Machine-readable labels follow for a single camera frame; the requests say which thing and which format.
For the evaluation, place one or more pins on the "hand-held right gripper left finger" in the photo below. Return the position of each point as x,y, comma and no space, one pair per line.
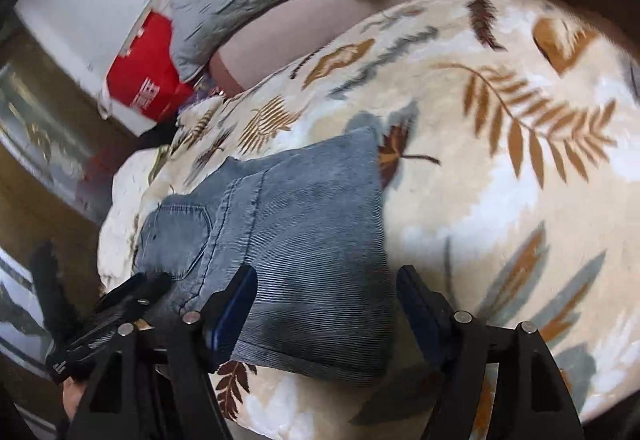
234,315

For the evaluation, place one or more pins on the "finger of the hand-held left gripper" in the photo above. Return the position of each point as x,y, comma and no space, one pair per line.
135,292
50,285

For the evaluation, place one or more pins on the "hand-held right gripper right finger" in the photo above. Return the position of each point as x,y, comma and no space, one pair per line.
419,315

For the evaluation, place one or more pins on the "blue denim pants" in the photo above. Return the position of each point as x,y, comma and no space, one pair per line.
310,245

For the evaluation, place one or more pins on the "person's left hand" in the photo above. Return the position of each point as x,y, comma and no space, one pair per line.
75,397

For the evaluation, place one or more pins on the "white bedding cloth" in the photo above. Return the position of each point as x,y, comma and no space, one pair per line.
125,200

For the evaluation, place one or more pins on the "leaf printed blanket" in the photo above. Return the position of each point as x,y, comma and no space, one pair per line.
500,220

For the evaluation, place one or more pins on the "patterned glass door panel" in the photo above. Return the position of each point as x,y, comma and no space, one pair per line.
45,130

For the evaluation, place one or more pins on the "colourful packet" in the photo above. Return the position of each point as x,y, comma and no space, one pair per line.
207,88

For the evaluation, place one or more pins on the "red shopping bag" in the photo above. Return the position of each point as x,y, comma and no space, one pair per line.
150,65

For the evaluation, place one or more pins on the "brown and pink sofa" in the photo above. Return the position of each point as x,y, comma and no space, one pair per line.
300,33

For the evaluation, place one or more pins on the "grey quilted pillow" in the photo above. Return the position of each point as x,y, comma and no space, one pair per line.
240,5

